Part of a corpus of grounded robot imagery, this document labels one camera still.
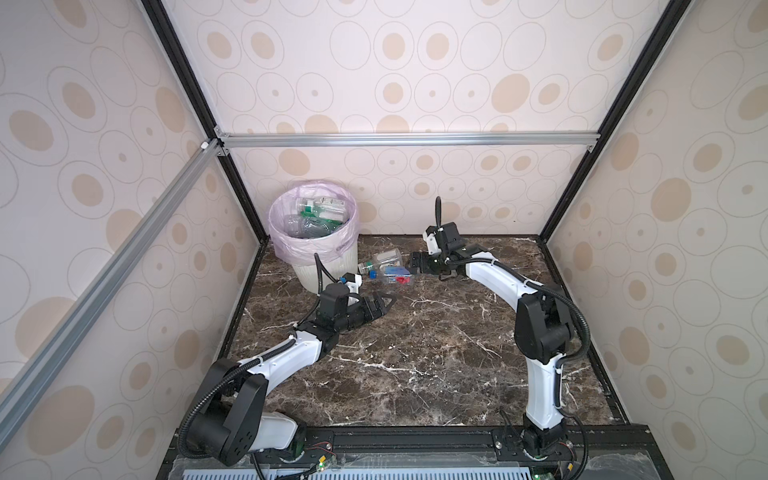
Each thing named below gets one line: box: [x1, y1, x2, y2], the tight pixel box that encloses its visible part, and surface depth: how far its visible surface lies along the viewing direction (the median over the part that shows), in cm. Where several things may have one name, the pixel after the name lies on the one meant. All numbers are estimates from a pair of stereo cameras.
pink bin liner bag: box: [268, 181, 359, 264], surface depth 88 cm
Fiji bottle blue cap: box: [369, 266, 412, 285], surface depth 105 cm
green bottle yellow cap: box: [300, 207, 344, 236], surface depth 96 cm
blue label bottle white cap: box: [283, 214, 329, 239], surface depth 96 cm
